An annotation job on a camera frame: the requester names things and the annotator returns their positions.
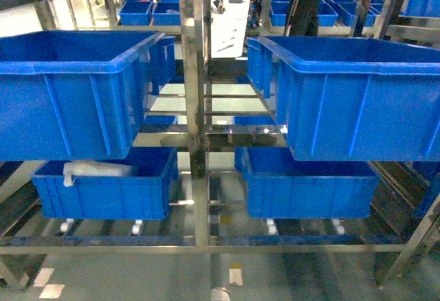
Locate lower right blue bin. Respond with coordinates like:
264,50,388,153
241,147,380,219

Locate blue bin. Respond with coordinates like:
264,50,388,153
1,30,175,161
247,36,439,161
241,147,380,219
31,147,178,220

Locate lower left blue bin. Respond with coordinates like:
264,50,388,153
31,147,178,220

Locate upper right blue bin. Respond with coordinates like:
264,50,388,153
247,36,439,161

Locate person's dark trouser legs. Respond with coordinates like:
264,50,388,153
283,0,320,36

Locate white plastic wrapped item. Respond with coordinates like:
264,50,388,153
63,160,138,187

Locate stainless steel rack upright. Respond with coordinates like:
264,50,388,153
179,0,210,247

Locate upper left blue bin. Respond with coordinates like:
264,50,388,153
1,30,175,161

